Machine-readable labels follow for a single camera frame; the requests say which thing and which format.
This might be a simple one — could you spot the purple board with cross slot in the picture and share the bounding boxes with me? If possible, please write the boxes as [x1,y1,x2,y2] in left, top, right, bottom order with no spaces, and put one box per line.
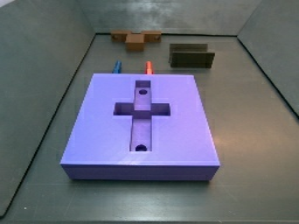
[59,73,220,180]

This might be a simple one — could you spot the brown T-shaped block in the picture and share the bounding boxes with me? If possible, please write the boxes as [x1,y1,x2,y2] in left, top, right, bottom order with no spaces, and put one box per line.
[110,30,161,52]

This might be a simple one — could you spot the dark grey slotted block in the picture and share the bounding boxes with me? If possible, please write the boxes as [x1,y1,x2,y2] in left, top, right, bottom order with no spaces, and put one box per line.
[169,44,214,68]

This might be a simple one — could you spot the orange peg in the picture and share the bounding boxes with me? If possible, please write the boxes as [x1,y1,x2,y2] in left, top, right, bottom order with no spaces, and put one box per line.
[144,61,154,74]

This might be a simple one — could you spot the blue peg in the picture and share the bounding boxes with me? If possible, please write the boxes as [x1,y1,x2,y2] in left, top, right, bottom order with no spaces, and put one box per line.
[111,60,121,74]

